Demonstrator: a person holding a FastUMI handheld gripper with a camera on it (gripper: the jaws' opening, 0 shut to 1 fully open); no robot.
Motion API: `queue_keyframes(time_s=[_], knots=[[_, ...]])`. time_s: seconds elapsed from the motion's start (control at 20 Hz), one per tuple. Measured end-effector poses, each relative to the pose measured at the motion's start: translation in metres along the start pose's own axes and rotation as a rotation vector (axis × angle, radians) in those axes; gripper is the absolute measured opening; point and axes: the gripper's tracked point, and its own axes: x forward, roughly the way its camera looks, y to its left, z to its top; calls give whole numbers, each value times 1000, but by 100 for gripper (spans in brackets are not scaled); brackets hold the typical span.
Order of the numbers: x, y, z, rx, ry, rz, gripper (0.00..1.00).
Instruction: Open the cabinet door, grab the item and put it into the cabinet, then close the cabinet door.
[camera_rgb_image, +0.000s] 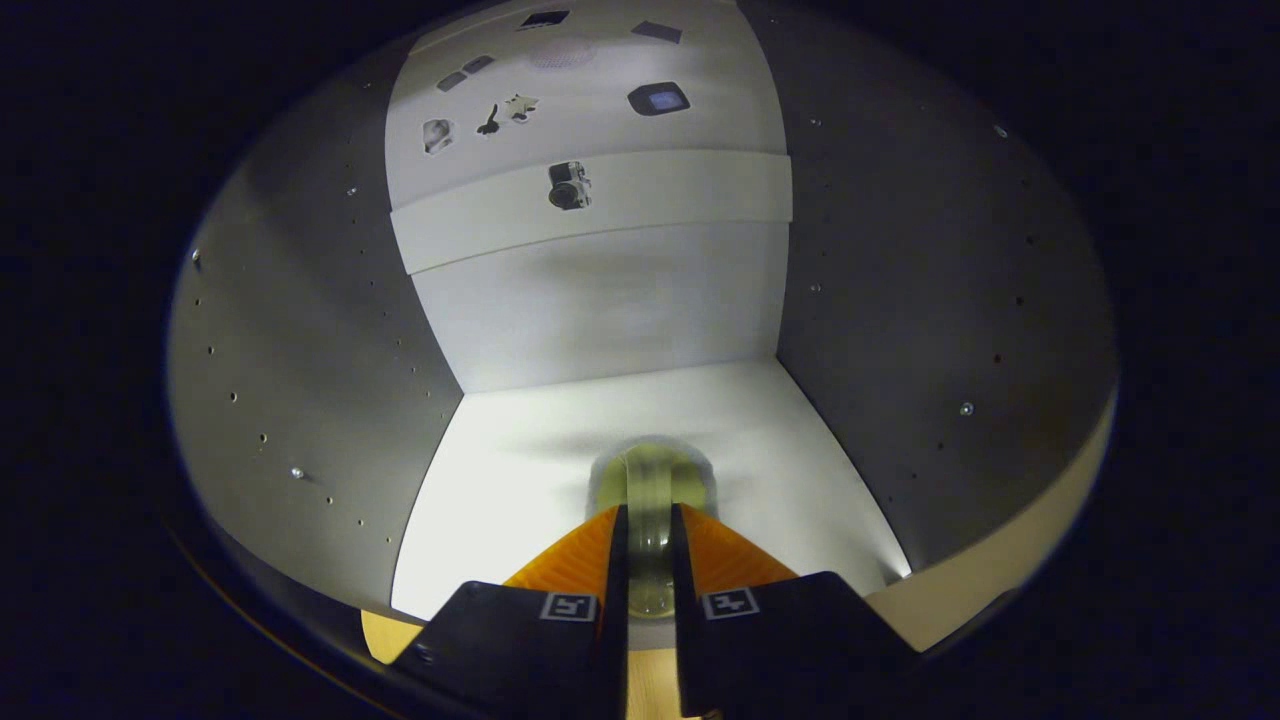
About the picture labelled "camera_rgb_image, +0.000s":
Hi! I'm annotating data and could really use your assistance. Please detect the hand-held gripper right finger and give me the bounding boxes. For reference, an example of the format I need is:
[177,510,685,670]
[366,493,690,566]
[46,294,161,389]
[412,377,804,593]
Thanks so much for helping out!
[669,503,923,720]

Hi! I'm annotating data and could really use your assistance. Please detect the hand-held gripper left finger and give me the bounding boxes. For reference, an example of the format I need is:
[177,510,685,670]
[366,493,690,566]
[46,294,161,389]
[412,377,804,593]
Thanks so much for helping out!
[390,504,631,720]

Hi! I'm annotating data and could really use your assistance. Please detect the clear glass cup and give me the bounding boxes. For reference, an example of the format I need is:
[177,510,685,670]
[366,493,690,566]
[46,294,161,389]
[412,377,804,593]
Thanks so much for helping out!
[588,438,719,619]

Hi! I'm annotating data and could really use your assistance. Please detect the grey cabinet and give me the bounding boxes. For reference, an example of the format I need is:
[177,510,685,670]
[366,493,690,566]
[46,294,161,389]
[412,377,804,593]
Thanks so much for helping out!
[165,0,1119,626]

